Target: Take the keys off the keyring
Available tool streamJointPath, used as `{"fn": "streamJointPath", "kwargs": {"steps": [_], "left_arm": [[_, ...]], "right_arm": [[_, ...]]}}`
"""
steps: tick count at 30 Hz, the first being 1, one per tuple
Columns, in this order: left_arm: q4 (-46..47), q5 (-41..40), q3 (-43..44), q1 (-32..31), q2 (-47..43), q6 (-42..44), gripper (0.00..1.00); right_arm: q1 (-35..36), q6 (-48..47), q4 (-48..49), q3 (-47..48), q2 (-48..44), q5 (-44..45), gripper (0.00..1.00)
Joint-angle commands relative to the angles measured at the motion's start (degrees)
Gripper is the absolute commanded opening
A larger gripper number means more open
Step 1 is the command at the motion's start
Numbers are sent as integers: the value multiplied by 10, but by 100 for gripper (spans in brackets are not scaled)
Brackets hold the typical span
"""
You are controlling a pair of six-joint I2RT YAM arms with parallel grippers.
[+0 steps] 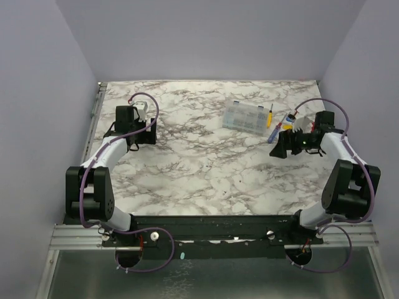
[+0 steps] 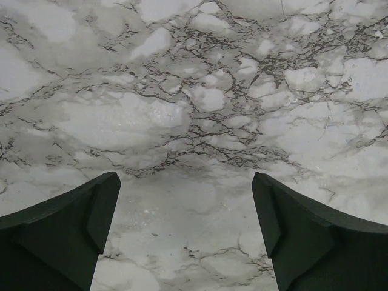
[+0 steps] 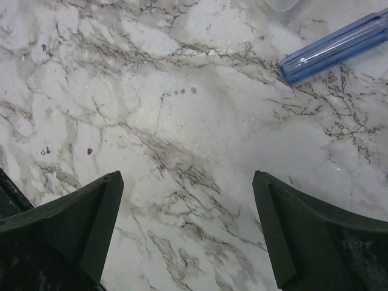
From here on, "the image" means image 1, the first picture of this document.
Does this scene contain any metal key organizer red handle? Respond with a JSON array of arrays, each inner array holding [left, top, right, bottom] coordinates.
[[281, 123, 294, 131]]

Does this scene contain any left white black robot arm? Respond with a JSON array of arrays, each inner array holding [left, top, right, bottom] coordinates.
[[65, 102, 156, 246]]

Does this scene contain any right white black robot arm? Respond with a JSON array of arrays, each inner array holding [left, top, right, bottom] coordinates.
[[269, 111, 381, 244]]

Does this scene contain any clear plastic organizer box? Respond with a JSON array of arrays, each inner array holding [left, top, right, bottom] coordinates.
[[222, 101, 269, 136]]

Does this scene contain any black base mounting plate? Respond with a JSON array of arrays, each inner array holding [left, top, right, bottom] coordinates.
[[102, 215, 323, 262]]

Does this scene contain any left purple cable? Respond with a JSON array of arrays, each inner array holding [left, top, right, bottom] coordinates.
[[79, 92, 175, 274]]

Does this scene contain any purple cable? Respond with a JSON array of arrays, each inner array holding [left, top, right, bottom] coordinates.
[[79, 92, 175, 274], [288, 98, 375, 274]]

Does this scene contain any blue red handled screwdriver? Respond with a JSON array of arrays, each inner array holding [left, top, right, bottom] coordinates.
[[267, 114, 287, 144]]

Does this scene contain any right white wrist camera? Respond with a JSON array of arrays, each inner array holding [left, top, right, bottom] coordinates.
[[291, 116, 312, 132]]

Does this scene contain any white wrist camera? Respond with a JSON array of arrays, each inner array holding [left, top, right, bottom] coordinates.
[[291, 116, 312, 132], [133, 101, 148, 122]]

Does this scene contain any yellow handled screwdriver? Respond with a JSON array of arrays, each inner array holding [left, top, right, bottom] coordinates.
[[267, 103, 274, 128]]

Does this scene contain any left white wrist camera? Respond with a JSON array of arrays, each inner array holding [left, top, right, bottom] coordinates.
[[133, 101, 148, 122]]

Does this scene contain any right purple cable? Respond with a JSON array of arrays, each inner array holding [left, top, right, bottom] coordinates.
[[288, 98, 375, 274]]

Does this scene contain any aluminium left side rail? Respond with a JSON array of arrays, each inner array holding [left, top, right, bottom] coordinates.
[[81, 82, 107, 162]]

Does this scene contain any aluminium rail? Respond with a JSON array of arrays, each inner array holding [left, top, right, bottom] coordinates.
[[81, 82, 107, 162], [50, 222, 379, 250]]

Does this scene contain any aluminium front rail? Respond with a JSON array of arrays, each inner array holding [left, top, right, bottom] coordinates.
[[50, 222, 379, 250]]

